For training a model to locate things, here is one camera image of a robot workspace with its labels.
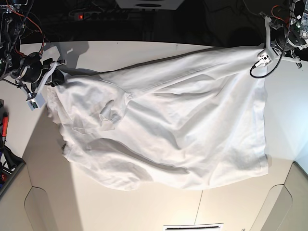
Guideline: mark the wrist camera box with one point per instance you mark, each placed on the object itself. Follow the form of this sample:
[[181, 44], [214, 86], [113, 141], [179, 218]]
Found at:
[[37, 102], [265, 58]]

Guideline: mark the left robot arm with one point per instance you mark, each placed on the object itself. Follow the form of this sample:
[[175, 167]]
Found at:
[[278, 13]]

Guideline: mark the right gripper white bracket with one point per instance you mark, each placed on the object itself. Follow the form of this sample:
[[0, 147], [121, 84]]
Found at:
[[31, 74]]

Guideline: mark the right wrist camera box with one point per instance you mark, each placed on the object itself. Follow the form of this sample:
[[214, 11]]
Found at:
[[37, 102]]

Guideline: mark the tool bin at left edge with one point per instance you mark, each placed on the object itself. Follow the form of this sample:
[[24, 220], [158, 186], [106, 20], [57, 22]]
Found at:
[[10, 164]]

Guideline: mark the white t-shirt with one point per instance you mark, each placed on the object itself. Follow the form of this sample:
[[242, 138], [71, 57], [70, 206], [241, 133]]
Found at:
[[194, 122]]

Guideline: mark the white monitor stand base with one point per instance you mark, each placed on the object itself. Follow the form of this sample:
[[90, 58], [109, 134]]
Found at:
[[149, 4]]

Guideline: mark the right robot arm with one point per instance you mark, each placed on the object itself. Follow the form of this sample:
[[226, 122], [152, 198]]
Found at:
[[14, 15]]

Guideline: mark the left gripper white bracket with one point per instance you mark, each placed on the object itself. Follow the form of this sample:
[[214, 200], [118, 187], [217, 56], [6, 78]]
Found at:
[[283, 40]]

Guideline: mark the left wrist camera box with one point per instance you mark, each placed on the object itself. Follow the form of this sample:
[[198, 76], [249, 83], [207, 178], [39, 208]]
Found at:
[[265, 58]]

